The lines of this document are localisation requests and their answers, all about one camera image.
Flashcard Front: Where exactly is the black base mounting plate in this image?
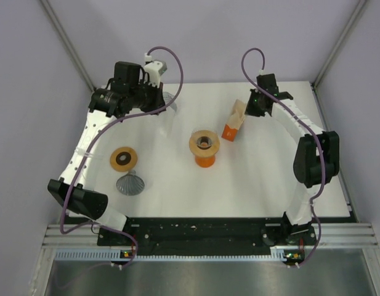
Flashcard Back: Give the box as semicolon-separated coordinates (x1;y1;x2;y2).
97;218;317;257

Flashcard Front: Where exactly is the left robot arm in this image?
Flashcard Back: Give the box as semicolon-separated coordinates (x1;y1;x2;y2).
47;55;167;245

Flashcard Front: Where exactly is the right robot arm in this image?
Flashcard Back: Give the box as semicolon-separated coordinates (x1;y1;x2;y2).
245;74;340;246

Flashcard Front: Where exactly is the grey ribbed dripper cone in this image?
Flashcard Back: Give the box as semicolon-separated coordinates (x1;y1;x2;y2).
116;170;145;196

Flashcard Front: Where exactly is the grey slotted cable duct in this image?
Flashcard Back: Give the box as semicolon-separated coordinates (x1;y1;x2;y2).
54;248;303;263

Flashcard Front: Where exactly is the grey glass pitcher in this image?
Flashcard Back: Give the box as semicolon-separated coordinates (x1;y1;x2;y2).
163;91;177;112

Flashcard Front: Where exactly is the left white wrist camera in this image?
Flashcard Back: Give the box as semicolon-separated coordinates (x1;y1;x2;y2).
143;53;168;88

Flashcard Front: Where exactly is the wooden dripper ring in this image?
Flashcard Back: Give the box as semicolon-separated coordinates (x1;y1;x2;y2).
188;129;222;158

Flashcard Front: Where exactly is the corner aluminium post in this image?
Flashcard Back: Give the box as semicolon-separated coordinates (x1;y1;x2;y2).
37;0;95;91
312;0;369;89

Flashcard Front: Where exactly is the left corner aluminium post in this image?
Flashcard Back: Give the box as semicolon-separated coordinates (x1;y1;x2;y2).
37;0;95;91

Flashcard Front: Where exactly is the orange coffee filter box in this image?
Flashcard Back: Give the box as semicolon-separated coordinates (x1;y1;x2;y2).
221;99;246;142

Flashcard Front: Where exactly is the aluminium frame rail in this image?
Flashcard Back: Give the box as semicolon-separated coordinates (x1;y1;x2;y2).
42;223;379;249

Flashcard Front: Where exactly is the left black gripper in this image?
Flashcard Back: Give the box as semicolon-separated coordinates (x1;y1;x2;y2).
128;78;167;115

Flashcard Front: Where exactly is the right corner aluminium post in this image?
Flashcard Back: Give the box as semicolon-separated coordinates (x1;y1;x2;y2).
312;0;369;89

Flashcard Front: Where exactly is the orange glass carafe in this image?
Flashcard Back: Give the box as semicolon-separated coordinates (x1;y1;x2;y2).
195;155;216;168

